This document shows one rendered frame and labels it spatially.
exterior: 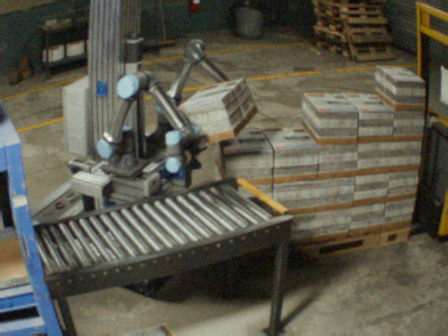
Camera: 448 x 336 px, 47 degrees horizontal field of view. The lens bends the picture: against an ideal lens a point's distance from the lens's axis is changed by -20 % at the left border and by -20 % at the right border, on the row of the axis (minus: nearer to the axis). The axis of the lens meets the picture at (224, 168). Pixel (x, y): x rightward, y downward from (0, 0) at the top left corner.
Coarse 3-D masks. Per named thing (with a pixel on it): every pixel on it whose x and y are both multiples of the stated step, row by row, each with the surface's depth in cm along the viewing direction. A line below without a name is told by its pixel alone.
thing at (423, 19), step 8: (416, 8) 406; (424, 16) 409; (424, 24) 412; (424, 40) 416; (424, 48) 420; (424, 56) 423; (424, 64) 424; (424, 72) 428; (424, 80) 431; (424, 112) 437; (424, 120) 440; (424, 128) 444; (424, 136) 447
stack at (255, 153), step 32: (256, 128) 404; (288, 128) 405; (224, 160) 374; (256, 160) 374; (288, 160) 379; (320, 160) 383; (352, 160) 387; (384, 160) 392; (288, 192) 386; (320, 192) 391; (352, 192) 396; (384, 192) 402; (320, 224) 401; (352, 224) 407; (256, 256) 418; (320, 256) 412
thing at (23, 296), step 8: (0, 232) 279; (8, 232) 279; (16, 232) 279; (0, 240) 270; (8, 280) 237; (16, 280) 238; (24, 280) 239; (0, 288) 230; (8, 288) 232; (16, 288) 233; (24, 288) 234; (0, 296) 225; (8, 296) 227; (16, 296) 230; (24, 296) 232; (32, 296) 235; (0, 304) 225; (8, 304) 228; (16, 304) 231; (24, 304) 234; (32, 304) 236; (0, 312) 227
